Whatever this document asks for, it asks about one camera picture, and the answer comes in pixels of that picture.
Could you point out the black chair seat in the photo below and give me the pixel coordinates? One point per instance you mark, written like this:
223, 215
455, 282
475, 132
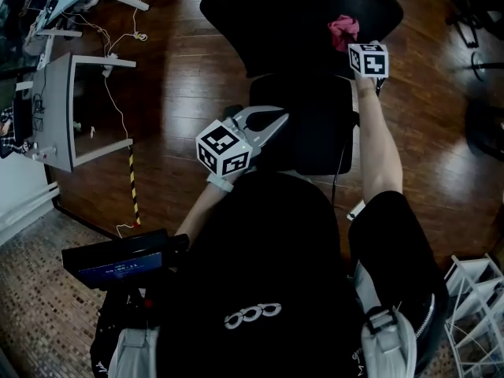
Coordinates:
315, 132

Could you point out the person's black shirt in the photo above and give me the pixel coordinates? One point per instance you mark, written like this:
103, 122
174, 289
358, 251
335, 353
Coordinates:
267, 250

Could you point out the white baseboard pipes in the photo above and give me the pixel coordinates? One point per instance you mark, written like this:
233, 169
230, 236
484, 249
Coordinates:
23, 207

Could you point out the yellow black striped floor strip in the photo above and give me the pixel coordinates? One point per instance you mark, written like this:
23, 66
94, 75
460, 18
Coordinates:
133, 179

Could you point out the white power strip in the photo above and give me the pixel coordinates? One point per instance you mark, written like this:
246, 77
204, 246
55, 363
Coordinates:
43, 153

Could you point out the person's left forearm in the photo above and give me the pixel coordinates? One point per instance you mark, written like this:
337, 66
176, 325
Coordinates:
201, 211

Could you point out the black pole stand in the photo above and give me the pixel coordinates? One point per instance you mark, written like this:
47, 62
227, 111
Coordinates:
478, 66

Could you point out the person's light grey trousers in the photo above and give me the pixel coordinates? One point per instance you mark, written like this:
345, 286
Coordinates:
303, 175

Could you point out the black table base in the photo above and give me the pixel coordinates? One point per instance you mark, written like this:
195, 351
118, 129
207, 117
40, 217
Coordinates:
488, 132

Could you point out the person's right forearm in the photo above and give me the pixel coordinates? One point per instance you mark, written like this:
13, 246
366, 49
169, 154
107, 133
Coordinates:
380, 152

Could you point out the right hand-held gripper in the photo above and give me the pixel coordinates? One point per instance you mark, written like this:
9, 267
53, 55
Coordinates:
370, 61

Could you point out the black chest monitor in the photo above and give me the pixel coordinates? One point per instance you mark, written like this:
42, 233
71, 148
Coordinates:
118, 250

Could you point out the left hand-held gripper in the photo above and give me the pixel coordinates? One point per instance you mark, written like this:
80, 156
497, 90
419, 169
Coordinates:
222, 150

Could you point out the pink cloth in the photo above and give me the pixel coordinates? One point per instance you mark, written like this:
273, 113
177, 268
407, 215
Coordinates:
342, 30

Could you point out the black chair armrest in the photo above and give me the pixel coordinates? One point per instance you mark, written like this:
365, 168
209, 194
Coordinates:
232, 110

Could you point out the grey desk with white legs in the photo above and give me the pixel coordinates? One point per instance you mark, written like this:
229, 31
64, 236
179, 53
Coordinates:
55, 104

